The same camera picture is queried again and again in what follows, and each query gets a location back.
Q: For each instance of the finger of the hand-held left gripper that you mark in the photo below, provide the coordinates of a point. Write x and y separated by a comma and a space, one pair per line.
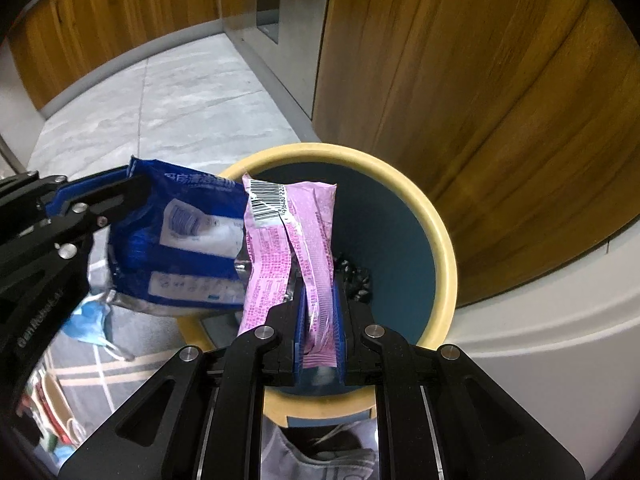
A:
75, 190
120, 195

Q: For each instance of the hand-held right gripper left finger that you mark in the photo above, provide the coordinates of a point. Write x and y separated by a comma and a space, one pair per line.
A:
300, 330

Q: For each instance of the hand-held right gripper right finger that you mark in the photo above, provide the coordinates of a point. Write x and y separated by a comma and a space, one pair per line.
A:
341, 330

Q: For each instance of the black plastic bag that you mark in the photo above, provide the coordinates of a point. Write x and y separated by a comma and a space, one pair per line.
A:
357, 280

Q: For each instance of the blue face mask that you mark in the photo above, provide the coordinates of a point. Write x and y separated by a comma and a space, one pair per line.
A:
92, 325

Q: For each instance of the pink snack wrapper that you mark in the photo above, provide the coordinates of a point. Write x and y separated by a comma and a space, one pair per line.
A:
270, 260

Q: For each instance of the blue wet wipe packet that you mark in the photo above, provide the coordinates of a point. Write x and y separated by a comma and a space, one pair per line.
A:
190, 240

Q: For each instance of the blue bin with yellow rim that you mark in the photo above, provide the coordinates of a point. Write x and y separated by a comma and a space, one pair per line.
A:
400, 240

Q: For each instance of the person's grey printed trousers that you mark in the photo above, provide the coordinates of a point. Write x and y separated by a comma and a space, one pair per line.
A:
285, 460

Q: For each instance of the wooden kitchen cabinets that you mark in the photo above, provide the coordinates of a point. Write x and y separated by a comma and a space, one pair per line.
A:
450, 110
125, 20

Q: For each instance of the stainless steel oven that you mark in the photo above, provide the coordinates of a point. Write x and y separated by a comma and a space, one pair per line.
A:
300, 60

